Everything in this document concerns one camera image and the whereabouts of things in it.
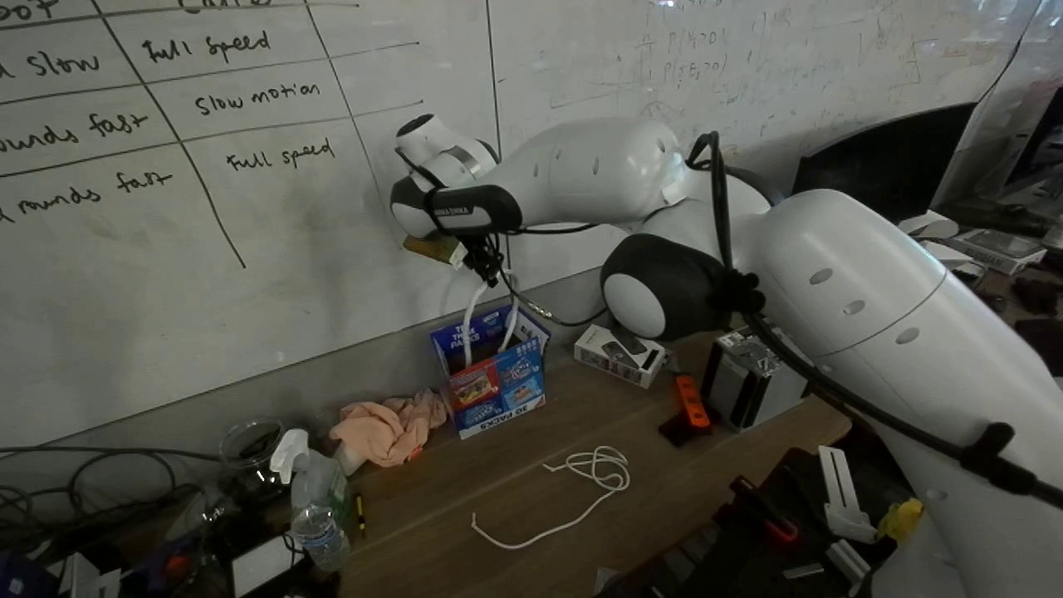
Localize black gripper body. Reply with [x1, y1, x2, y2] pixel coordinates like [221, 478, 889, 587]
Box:
[461, 233, 505, 285]

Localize white rope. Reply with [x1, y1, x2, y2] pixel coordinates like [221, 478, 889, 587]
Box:
[470, 440, 636, 553]
[458, 278, 526, 371]

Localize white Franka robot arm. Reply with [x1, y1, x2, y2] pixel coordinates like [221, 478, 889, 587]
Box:
[388, 113, 1063, 598]

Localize blue cardboard box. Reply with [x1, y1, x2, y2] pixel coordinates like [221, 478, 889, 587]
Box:
[433, 305, 552, 437]

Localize white product box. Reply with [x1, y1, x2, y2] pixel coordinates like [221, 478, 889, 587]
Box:
[574, 325, 669, 389]

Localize grey battery box front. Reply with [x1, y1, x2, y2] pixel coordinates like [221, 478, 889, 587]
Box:
[701, 331, 807, 429]

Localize pink cloth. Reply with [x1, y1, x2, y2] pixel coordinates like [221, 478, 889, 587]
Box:
[328, 391, 450, 475]

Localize orange black power strip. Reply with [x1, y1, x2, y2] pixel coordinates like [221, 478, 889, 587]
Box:
[663, 371, 712, 444]

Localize clear spray bottle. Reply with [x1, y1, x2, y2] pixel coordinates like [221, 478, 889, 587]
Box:
[270, 429, 349, 529]

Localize plastic water bottle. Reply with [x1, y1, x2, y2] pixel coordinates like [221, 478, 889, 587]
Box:
[291, 503, 349, 570]

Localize white green tool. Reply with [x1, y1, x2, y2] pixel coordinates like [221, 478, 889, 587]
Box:
[817, 444, 925, 585]

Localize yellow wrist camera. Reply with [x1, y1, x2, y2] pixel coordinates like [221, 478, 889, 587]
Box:
[404, 233, 464, 265]

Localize whiteboard on wall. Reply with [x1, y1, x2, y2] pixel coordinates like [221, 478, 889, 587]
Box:
[0, 0, 1060, 444]

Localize black cables on left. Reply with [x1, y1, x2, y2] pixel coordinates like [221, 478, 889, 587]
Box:
[0, 440, 254, 544]

